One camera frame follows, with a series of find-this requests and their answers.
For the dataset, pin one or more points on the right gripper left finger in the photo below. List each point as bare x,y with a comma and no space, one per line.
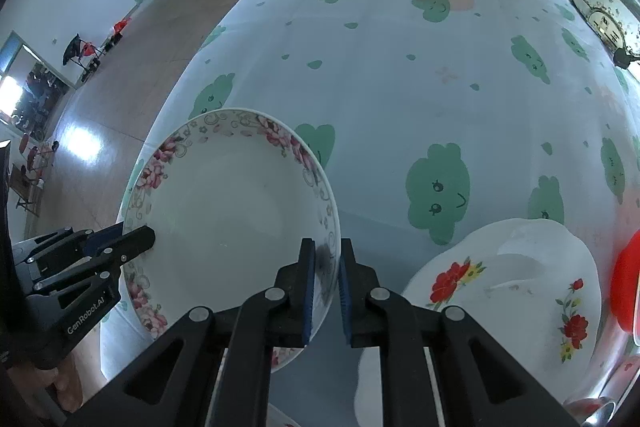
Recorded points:
280,316

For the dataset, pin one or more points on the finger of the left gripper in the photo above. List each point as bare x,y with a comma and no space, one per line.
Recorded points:
99,240
124,248

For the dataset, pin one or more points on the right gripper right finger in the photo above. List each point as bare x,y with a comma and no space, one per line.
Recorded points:
375,317

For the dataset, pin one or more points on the pink floral rimmed plate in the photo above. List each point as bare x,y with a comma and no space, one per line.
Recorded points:
230,195

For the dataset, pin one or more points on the white plate red flowers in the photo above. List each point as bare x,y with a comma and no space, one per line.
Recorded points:
532,285

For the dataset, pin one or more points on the stainless steel bowl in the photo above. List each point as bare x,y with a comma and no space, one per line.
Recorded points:
616,401

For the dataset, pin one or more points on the red plastic bowl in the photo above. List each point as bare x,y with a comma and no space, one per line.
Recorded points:
624,293

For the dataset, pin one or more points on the person's left hand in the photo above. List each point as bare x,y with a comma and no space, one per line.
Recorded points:
65,378

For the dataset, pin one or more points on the black stroller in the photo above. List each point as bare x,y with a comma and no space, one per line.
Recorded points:
83,54

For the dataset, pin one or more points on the red stool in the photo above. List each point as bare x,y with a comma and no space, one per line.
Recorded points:
116,36

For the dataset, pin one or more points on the green cloud tablecloth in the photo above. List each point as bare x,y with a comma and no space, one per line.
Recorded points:
432,119

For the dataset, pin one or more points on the floral electric cooking pot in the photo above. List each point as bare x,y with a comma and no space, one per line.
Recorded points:
616,22

